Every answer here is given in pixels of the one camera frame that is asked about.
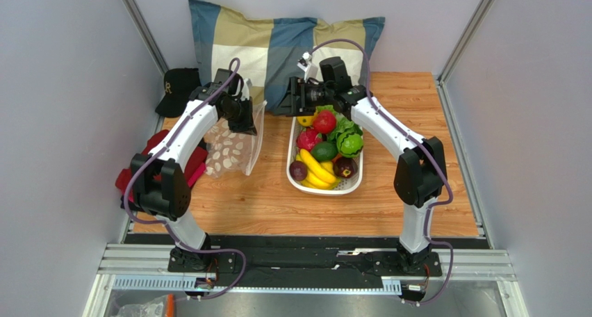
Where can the dark purple plum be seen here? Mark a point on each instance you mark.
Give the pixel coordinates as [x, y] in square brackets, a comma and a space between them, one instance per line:
[298, 171]

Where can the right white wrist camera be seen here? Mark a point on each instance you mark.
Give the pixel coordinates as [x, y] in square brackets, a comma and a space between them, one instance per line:
[305, 63]

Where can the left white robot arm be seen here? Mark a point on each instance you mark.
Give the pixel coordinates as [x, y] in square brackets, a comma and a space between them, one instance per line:
[158, 185]

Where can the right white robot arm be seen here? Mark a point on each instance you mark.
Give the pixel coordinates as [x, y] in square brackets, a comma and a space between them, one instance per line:
[420, 173]

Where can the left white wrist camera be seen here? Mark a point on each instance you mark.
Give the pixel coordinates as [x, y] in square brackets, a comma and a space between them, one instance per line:
[245, 90]

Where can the white plastic fruit basket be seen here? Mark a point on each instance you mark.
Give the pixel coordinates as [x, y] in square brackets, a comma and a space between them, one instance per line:
[344, 187]

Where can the crumpled plastic packet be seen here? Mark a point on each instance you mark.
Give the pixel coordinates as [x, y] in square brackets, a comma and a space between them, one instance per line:
[163, 306]

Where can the green avocado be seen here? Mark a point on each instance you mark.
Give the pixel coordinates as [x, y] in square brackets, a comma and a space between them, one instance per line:
[324, 151]

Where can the yellow lemon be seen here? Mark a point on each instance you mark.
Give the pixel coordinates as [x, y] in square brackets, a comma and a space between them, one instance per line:
[306, 121]

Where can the yellow banana bunch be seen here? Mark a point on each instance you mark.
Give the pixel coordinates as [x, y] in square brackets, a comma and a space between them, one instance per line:
[319, 176]

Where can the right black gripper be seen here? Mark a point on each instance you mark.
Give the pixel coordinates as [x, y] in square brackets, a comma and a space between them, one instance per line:
[296, 96]

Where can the dark red mangosteen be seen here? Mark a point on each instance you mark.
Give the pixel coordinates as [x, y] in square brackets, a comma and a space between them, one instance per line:
[345, 167]

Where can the pink dragon fruit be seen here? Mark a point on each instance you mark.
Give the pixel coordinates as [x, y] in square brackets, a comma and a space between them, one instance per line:
[308, 139]

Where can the checked blue beige pillow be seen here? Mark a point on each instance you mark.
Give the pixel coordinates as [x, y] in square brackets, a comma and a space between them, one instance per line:
[268, 49]

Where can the red apple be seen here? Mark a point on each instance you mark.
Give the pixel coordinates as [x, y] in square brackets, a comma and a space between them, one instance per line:
[325, 122]

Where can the small green watermelon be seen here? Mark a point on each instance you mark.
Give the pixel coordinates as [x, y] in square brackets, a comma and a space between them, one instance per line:
[349, 144]

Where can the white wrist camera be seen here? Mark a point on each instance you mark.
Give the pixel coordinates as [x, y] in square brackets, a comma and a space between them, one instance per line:
[245, 90]
[305, 63]

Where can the clear dotted zip bag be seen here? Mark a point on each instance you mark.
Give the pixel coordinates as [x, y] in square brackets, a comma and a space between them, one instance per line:
[230, 152]

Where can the red folded cloth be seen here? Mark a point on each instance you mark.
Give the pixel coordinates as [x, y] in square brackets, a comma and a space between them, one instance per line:
[195, 168]

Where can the green leafy lettuce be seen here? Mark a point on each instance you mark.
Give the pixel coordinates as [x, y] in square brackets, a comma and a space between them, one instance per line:
[343, 124]

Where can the aluminium rail frame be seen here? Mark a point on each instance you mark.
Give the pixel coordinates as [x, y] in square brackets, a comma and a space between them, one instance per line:
[470, 260]

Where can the black mounting base plate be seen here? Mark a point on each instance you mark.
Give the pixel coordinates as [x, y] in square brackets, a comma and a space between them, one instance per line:
[309, 262]

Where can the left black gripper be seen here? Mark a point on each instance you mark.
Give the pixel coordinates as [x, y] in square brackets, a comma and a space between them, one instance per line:
[247, 126]

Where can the black baseball cap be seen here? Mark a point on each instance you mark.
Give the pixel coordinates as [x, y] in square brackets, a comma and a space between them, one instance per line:
[178, 85]

